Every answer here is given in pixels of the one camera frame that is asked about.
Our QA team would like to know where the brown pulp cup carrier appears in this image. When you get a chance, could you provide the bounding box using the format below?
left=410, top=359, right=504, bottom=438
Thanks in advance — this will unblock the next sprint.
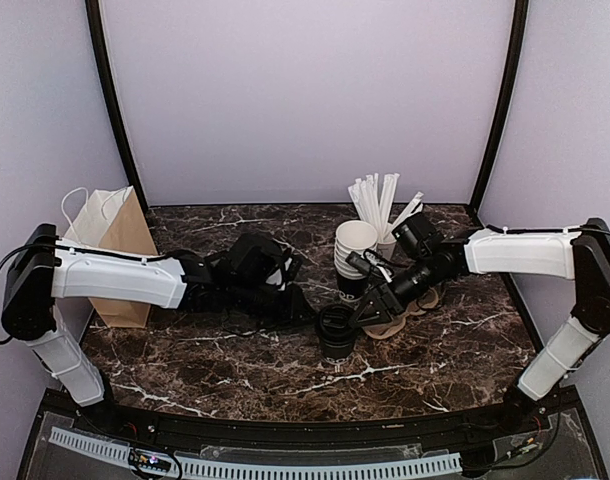
left=363, top=288, right=440, bottom=340

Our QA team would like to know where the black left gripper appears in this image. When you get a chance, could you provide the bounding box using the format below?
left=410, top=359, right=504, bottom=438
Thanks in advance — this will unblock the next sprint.
left=228, top=279, right=318, bottom=331

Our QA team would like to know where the bundle of white wrapped straws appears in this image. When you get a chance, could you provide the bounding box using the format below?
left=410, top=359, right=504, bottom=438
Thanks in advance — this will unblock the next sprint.
left=347, top=173, right=424, bottom=242

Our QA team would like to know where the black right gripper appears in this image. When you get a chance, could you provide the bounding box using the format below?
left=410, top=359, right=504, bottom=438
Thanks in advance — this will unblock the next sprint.
left=349, top=253, right=447, bottom=327

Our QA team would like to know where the stack of black paper cups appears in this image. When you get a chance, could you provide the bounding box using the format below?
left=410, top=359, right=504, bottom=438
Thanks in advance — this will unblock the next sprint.
left=334, top=220, right=378, bottom=304

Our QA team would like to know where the black enclosure frame post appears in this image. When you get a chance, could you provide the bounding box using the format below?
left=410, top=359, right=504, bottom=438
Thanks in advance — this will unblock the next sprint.
left=468, top=0, right=529, bottom=214

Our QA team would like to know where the grey cable duct rail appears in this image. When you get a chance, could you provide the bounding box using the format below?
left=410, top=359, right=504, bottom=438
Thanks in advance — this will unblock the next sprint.
left=48, top=427, right=462, bottom=479

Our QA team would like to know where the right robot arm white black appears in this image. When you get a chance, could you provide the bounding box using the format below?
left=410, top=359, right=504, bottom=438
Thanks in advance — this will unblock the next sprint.
left=349, top=214, right=610, bottom=434

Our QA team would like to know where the brown paper bag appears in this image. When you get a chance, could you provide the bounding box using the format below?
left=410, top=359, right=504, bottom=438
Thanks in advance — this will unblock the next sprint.
left=61, top=186, right=157, bottom=328

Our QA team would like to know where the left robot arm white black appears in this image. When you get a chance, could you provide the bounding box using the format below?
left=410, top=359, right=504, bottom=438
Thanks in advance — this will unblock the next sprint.
left=0, top=224, right=317, bottom=436

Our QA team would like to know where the black left frame post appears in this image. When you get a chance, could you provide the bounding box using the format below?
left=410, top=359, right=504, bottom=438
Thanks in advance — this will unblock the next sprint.
left=84, top=0, right=149, bottom=213

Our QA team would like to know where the black plastic cup lid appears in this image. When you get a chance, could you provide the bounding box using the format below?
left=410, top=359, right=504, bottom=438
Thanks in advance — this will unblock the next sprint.
left=315, top=304, right=356, bottom=345

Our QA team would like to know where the black paper coffee cup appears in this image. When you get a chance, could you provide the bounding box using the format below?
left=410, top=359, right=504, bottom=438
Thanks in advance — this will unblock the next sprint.
left=319, top=330, right=357, bottom=364

